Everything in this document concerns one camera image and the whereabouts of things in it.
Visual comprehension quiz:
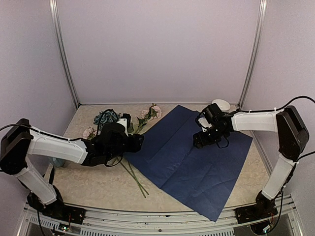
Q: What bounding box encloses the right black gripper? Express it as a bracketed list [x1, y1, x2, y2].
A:
[193, 124, 226, 148]

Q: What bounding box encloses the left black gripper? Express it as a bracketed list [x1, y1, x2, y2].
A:
[106, 133, 144, 161]

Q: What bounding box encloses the blue fake hydrangea flower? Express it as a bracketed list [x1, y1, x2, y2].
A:
[94, 109, 121, 134]

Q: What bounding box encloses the blue wrapping paper sheet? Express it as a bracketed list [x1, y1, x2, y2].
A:
[125, 105, 252, 221]

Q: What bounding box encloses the pink fake peony stem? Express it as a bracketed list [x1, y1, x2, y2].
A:
[134, 103, 162, 134]

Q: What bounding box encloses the small pink rose stem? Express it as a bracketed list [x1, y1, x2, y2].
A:
[82, 127, 97, 140]

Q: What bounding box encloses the pink fake rose stem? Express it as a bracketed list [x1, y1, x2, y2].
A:
[120, 158, 150, 199]

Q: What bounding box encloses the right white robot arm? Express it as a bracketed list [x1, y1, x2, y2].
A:
[197, 131, 315, 216]

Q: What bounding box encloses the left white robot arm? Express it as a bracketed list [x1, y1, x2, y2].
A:
[0, 118, 144, 219]

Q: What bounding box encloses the white ceramic bowl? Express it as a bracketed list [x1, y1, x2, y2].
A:
[212, 99, 231, 112]

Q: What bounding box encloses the blue paper cup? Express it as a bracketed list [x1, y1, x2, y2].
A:
[50, 157, 65, 168]

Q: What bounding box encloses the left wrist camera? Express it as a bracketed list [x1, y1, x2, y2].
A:
[117, 113, 133, 136]

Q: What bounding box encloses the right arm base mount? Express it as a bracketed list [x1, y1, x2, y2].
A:
[234, 189, 282, 224]

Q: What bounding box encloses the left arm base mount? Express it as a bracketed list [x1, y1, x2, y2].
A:
[27, 186, 86, 225]

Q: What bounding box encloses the aluminium front frame rail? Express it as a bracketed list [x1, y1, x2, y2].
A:
[17, 194, 303, 236]

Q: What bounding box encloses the left aluminium corner post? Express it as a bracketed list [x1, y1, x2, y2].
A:
[49, 0, 81, 109]

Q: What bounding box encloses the aluminium corner post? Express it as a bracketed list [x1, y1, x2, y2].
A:
[238, 0, 267, 108]
[49, 0, 81, 109]

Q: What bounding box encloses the right aluminium corner post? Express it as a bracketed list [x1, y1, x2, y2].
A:
[238, 0, 267, 108]

